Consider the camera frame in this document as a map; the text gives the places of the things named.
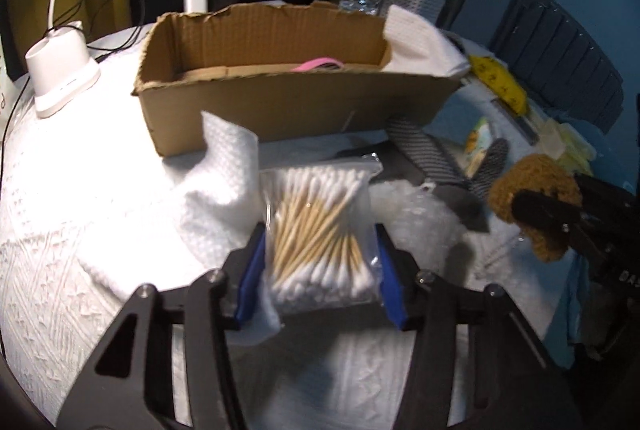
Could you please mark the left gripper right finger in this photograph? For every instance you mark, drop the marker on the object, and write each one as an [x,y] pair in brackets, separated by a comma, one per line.
[515,383]

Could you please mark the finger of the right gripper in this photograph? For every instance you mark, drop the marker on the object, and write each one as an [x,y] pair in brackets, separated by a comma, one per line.
[557,219]

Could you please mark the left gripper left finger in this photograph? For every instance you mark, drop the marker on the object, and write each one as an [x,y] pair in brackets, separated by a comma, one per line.
[126,382]

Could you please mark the brown sponge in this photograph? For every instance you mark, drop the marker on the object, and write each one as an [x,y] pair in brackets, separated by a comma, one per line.
[542,176]

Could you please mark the grey dotted glove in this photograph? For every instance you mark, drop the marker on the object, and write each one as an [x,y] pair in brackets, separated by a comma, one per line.
[465,197]

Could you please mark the white paper towel sheet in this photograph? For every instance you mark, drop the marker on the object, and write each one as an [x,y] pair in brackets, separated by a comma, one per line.
[149,224]

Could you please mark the cotton swab bag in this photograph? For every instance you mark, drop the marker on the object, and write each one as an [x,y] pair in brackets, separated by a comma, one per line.
[321,248]

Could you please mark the pink plush toy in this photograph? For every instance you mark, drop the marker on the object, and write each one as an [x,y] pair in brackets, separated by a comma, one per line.
[318,64]

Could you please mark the white bubble wrap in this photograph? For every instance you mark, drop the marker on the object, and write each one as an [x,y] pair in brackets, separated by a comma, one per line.
[417,221]

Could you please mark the yellow tissue pack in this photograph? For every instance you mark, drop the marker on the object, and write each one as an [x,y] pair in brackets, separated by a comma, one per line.
[564,144]

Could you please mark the yellow wet wipes pack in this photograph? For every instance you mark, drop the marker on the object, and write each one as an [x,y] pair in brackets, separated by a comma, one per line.
[500,81]

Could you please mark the dark radiator heater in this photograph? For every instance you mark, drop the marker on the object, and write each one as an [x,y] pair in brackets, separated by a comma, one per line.
[558,62]

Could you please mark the brown cardboard box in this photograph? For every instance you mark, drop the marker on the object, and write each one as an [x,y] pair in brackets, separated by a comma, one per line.
[237,64]

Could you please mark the white desk lamp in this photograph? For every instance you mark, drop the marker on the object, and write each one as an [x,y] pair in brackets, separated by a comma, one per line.
[60,66]

